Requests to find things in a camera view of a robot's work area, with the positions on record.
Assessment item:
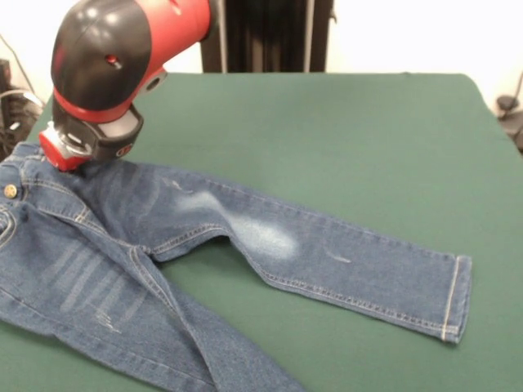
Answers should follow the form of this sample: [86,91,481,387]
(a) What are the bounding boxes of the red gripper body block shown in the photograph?
[38,128,92,172]

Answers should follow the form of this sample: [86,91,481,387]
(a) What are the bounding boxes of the dark green table cloth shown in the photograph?
[0,72,523,392]

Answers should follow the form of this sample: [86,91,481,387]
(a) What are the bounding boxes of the black wheeled chair base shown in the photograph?
[495,94,523,154]
[0,59,46,169]

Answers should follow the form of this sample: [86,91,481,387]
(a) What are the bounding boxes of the blue denim jeans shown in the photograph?
[0,140,473,392]

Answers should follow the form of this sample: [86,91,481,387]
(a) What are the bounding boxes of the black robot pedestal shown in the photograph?
[199,0,337,74]

